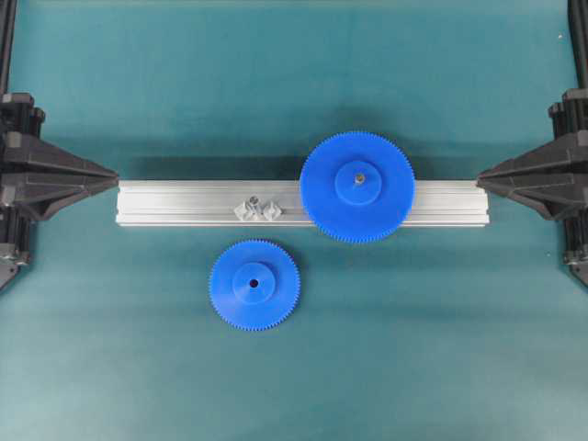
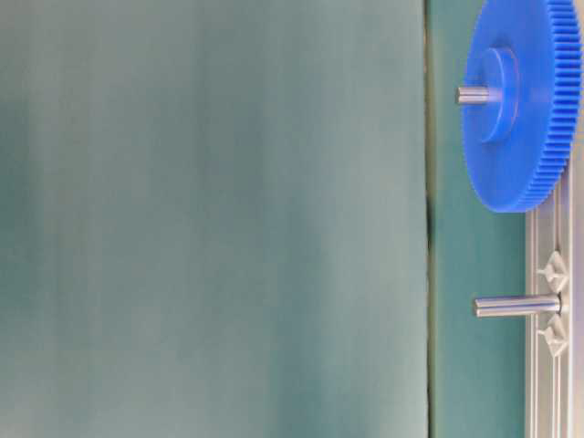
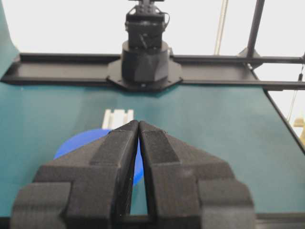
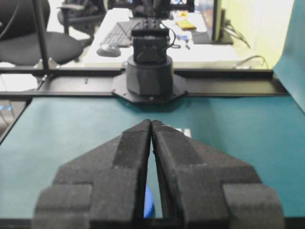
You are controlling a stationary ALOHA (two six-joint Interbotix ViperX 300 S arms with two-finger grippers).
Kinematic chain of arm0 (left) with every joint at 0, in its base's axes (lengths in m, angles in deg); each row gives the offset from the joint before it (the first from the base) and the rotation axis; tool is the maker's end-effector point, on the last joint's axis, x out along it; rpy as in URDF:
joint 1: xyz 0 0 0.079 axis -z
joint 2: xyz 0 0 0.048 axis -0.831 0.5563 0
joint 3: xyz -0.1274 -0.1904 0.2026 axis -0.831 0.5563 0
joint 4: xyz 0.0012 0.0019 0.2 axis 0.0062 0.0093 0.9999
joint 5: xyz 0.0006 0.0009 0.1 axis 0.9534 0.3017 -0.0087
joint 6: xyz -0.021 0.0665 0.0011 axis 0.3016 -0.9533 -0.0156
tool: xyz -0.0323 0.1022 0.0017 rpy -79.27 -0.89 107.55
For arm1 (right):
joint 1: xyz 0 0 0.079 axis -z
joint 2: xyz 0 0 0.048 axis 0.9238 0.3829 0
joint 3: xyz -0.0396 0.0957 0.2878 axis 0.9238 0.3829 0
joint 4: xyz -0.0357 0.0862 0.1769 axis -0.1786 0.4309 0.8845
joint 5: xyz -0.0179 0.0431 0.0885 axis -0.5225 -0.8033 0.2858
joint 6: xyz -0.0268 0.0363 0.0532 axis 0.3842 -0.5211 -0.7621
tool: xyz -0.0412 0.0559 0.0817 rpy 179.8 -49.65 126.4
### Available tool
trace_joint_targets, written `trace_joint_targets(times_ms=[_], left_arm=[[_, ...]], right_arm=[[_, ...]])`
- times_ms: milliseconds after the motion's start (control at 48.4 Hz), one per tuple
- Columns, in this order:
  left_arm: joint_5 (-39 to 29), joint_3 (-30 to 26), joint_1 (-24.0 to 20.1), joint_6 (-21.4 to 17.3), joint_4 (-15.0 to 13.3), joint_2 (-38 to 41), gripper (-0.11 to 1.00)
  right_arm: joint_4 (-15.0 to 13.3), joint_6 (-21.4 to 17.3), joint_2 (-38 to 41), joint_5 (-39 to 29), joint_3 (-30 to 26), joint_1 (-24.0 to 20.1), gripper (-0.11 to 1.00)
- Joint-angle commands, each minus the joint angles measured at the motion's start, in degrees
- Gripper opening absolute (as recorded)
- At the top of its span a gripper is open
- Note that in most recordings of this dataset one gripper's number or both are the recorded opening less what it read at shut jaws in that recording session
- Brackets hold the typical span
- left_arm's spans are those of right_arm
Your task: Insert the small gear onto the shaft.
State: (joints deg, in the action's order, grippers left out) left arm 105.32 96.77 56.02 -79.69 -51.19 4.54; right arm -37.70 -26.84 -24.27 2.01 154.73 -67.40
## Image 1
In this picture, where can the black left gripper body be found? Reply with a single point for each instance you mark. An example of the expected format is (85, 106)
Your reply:
(18, 114)

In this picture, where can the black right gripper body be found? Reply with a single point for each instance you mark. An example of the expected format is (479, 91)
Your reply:
(569, 116)

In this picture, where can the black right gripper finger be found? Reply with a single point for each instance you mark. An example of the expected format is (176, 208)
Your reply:
(553, 201)
(564, 155)

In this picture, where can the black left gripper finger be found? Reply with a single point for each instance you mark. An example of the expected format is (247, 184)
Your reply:
(27, 153)
(41, 196)

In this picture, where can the small blue gear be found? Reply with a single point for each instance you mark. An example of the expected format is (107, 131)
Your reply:
(254, 285)

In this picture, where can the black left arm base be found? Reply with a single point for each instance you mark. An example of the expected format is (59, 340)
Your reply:
(8, 271)

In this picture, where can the large blue gear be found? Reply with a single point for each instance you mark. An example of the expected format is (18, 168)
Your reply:
(353, 213)

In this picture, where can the aluminium extrusion rail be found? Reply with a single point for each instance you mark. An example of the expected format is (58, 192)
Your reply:
(215, 203)

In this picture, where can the black left frame post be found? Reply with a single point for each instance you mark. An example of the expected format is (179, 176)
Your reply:
(8, 10)

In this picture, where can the black frame post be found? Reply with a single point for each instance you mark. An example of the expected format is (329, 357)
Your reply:
(8, 10)
(577, 18)

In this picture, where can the black right frame post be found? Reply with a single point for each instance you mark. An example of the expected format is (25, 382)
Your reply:
(577, 18)

